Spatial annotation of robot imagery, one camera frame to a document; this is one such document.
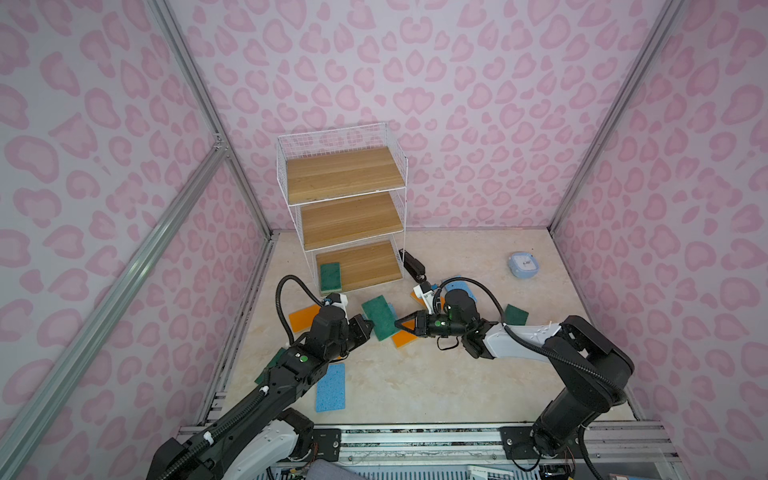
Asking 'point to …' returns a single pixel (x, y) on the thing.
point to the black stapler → (414, 266)
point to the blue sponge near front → (331, 390)
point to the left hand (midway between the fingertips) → (377, 318)
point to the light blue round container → (523, 265)
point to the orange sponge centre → (403, 337)
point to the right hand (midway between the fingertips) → (399, 324)
